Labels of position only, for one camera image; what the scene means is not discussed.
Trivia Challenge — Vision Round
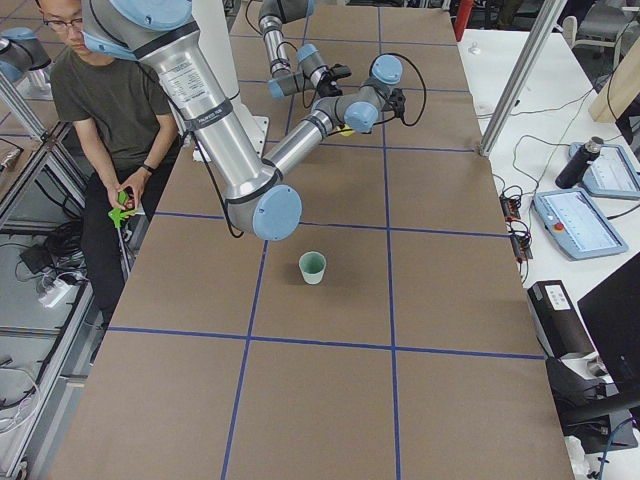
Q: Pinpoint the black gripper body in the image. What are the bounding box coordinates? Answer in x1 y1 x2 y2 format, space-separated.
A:
382 88 406 120
314 63 352 98

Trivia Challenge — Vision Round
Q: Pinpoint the yellow plastic cup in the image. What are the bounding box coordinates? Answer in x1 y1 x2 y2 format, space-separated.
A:
336 125 355 137

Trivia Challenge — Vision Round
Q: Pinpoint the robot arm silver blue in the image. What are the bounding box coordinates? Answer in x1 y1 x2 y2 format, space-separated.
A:
82 1 403 241
258 0 351 99

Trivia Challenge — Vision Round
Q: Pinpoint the small circuit board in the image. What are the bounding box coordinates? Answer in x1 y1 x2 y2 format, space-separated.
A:
499 195 521 221

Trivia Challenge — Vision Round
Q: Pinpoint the black water bottle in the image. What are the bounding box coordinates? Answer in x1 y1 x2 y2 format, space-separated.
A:
555 136 604 189

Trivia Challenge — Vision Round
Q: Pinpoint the seated person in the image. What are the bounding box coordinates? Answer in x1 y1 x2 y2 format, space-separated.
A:
37 1 180 323

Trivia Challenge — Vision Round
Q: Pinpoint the near teach pendant tablet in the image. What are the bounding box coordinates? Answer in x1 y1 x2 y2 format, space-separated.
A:
533 188 628 260

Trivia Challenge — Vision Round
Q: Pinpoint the teach pendant tablet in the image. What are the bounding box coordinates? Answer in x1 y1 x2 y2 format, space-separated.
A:
580 144 639 200
533 188 628 260

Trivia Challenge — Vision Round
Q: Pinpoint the far teach pendant tablet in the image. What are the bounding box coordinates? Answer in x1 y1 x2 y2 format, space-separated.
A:
580 144 639 200

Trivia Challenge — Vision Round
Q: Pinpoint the green hand-held tool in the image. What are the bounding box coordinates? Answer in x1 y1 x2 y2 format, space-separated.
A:
107 190 137 230

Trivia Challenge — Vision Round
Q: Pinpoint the black cardboard box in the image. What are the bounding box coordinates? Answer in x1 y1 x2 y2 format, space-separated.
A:
527 280 595 360

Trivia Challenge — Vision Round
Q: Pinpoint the black monitor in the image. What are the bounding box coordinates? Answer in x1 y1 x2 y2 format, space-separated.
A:
578 261 639 390

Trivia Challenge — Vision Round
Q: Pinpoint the white power strip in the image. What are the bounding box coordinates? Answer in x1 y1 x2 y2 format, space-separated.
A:
39 279 70 308

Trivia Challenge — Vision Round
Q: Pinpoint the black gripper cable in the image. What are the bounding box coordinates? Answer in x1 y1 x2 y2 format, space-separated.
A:
379 53 427 126

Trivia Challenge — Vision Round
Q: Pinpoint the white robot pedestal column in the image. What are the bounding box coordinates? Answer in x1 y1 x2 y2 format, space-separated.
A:
192 0 269 157

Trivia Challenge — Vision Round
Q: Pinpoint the aluminium frame post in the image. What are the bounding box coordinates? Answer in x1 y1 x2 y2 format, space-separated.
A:
478 0 567 157

